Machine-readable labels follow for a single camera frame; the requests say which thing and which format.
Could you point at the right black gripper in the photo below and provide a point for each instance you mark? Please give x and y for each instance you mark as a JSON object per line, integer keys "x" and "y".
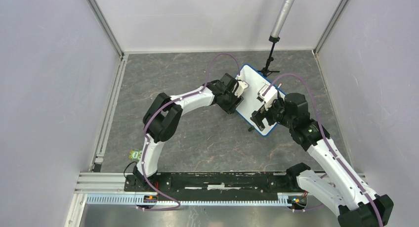
{"x": 257, "y": 116}

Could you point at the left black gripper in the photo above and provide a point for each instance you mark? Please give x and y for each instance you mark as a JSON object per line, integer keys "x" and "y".
{"x": 230, "y": 108}

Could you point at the blue framed whiteboard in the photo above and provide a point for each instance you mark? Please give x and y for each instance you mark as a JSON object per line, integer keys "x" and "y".
{"x": 250, "y": 103}

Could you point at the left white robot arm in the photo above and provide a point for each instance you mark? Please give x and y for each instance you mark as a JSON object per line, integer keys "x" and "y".
{"x": 162, "y": 118}

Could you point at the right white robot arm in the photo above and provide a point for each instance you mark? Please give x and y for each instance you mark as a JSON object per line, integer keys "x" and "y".
{"x": 349, "y": 197}

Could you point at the black tripod stand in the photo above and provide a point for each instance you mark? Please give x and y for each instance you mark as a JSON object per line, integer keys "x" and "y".
{"x": 265, "y": 71}

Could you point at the green toy eraser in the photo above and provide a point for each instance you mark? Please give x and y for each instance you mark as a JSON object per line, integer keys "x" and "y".
{"x": 135, "y": 155}

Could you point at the grey pole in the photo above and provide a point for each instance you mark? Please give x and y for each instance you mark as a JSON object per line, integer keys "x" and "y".
{"x": 279, "y": 23}

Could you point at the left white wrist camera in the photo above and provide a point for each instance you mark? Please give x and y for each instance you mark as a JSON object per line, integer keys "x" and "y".
{"x": 240, "y": 88}

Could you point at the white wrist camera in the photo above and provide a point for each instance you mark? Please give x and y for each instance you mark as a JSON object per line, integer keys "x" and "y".
{"x": 240, "y": 88}
{"x": 267, "y": 95}

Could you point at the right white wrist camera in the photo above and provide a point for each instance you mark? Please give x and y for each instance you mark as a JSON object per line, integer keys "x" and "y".
{"x": 267, "y": 95}

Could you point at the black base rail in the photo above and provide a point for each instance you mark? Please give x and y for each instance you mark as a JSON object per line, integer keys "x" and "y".
{"x": 215, "y": 186}

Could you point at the slotted cable duct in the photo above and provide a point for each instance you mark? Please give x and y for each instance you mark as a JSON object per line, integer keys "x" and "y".
{"x": 142, "y": 200}

